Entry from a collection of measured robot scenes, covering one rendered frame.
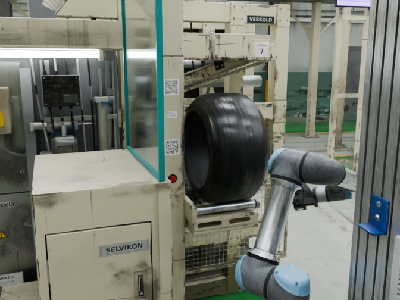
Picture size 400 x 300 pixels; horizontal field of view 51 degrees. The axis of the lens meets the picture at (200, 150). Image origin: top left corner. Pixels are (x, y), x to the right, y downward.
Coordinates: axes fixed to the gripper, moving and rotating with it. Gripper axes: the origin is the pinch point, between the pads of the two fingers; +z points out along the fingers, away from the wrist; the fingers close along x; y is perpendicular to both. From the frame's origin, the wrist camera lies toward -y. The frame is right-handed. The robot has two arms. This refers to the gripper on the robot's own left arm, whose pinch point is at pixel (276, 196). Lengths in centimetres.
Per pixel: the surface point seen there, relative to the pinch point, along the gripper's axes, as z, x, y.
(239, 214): 20.8, 4.3, 5.4
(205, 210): 33.6, -9.1, 8.3
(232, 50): 16, -32, -77
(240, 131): 6.9, -31.8, -18.4
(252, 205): 15.5, 7.3, -1.0
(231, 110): 10.6, -36.4, -28.4
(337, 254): 9, 185, -46
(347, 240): 4, 210, -69
